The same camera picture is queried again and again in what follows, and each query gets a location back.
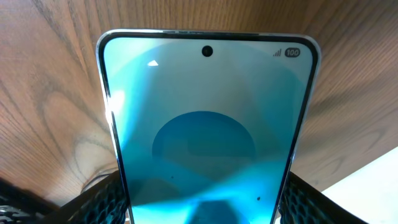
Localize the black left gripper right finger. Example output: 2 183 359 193
278 172 366 224

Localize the blue screen Galaxy smartphone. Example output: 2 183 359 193
96 29 321 223

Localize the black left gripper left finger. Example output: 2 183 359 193
40 171 128 224

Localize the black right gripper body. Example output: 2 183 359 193
1 178 59 224

